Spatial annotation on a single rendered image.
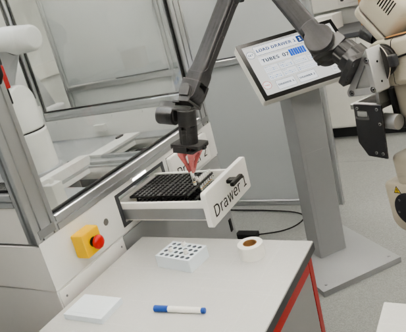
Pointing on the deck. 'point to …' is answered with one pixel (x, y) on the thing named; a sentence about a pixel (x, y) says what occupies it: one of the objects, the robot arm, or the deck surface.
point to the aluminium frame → (4, 165)
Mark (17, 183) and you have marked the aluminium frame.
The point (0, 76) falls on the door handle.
